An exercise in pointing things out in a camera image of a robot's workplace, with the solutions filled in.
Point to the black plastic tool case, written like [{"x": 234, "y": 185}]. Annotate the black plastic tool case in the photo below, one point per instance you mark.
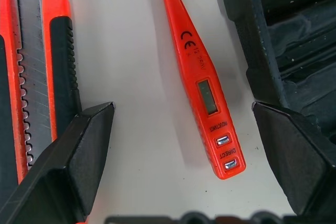
[{"x": 288, "y": 40}]

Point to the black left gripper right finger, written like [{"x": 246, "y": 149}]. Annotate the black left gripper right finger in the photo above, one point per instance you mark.
[{"x": 299, "y": 161}]

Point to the orange black utility knife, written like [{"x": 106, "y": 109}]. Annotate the orange black utility knife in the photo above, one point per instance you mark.
[{"x": 31, "y": 77}]

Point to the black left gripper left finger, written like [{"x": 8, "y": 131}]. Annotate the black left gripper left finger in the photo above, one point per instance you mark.
[{"x": 63, "y": 171}]

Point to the orange voltage tester pen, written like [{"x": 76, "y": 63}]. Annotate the orange voltage tester pen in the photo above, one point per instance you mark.
[{"x": 200, "y": 77}]

